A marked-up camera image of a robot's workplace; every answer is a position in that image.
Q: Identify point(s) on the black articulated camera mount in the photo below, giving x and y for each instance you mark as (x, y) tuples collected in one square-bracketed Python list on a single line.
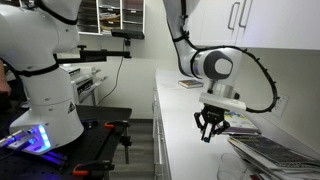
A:
[(93, 55)]

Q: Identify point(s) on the metal extrusion rail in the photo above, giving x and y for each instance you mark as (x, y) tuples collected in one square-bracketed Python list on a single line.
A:
[(53, 159)]

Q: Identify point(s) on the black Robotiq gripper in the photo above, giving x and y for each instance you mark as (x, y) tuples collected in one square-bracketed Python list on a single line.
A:
[(212, 115)]

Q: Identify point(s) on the white wall outlet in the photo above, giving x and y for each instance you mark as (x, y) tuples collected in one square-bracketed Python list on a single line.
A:
[(281, 104)]

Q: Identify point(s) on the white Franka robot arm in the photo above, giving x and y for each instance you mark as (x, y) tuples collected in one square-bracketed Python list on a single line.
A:
[(43, 83)]

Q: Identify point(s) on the person forearm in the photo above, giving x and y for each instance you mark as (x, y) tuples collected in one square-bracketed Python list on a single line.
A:
[(3, 85)]

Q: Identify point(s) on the black stereo camera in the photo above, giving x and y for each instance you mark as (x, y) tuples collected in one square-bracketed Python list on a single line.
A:
[(127, 33)]

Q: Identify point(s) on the clear glass cup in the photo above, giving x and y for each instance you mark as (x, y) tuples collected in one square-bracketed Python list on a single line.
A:
[(231, 166)]

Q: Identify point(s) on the white pen with blue cap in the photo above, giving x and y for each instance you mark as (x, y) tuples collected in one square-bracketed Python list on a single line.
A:
[(207, 135)]

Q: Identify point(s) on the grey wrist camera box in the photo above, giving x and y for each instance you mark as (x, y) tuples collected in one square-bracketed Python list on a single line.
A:
[(221, 101)]

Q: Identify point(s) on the white paper sorter shelf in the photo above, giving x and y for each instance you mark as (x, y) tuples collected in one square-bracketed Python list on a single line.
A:
[(111, 16)]

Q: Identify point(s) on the white book stack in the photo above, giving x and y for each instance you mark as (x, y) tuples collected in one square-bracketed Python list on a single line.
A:
[(263, 166)]

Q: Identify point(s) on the white wall cabinet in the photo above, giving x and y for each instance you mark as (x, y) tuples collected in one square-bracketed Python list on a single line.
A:
[(283, 23)]

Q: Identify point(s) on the white office printer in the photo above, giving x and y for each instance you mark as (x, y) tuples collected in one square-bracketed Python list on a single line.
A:
[(83, 83)]

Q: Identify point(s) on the green and purple brochure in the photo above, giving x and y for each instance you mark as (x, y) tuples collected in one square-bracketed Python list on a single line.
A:
[(238, 121)]

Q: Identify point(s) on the black perforated robot table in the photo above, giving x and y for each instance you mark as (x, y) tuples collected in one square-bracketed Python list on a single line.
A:
[(96, 140)]

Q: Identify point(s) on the small dark hardcover book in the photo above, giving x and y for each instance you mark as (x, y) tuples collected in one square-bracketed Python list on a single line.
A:
[(190, 83)]

